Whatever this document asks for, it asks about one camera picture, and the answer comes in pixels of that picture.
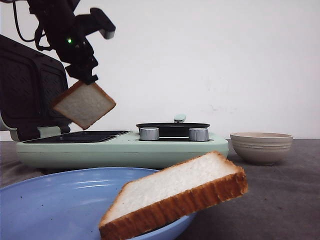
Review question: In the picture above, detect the breakfast maker lid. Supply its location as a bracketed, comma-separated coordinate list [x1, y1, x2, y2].
[0, 35, 71, 142]

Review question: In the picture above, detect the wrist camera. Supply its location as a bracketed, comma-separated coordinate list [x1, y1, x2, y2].
[75, 7, 116, 40]

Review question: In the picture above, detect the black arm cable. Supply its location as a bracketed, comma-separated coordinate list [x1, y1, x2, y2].
[0, 0, 55, 52]

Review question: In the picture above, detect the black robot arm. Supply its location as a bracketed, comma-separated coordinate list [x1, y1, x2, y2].
[28, 0, 99, 85]

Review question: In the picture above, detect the silver left control knob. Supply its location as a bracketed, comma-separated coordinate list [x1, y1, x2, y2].
[139, 127, 160, 141]

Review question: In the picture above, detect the white bread slice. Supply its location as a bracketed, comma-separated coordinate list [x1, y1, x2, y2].
[98, 151, 248, 240]
[52, 81, 116, 130]

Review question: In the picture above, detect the silver right control knob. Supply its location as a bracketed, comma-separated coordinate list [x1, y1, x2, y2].
[188, 128, 209, 142]

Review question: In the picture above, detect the silver control knob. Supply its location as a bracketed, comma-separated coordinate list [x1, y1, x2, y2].
[188, 128, 209, 142]
[139, 127, 160, 141]

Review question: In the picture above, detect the beige ribbed bowl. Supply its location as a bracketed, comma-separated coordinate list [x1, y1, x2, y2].
[230, 132, 293, 166]

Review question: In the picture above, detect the blue plastic plate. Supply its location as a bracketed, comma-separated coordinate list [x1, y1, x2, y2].
[0, 167, 198, 240]

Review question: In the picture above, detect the mint green breakfast maker base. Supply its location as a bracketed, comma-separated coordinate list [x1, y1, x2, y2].
[16, 130, 229, 169]

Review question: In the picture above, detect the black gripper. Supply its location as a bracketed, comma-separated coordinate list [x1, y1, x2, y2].
[43, 14, 98, 85]

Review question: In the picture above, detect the black frying pan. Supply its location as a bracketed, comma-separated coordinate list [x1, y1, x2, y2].
[136, 114, 210, 137]

